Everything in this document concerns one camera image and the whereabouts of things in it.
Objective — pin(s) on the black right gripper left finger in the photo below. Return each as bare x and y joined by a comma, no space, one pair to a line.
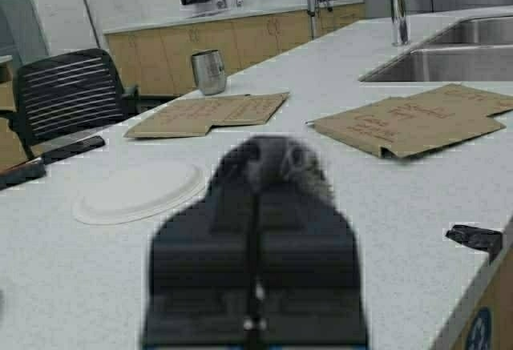
199,275

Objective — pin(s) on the black flat device on counter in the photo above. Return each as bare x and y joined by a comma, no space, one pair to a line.
36,168

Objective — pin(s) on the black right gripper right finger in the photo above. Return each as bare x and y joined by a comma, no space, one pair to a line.
310,272

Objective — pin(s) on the black counter edge clip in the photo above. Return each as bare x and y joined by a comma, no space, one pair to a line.
477,238

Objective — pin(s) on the white paper plate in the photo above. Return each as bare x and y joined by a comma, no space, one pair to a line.
134,193

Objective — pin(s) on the chrome island faucet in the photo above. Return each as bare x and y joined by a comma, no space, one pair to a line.
400,24

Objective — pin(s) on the flat cardboard sheet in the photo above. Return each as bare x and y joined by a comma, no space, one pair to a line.
196,117
412,125

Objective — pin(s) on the stainless island sink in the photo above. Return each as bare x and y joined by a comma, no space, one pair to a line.
473,50

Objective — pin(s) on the right flat cardboard sheet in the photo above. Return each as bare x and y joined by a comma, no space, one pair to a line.
412,125

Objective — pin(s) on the black mesh office chair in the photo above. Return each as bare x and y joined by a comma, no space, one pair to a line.
68,93

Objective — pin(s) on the left flat cardboard sheet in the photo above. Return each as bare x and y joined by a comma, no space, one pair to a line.
196,117

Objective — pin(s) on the blue round recycle sticker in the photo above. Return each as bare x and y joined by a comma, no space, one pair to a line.
479,336

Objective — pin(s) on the steel cup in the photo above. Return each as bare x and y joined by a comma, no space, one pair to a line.
209,72

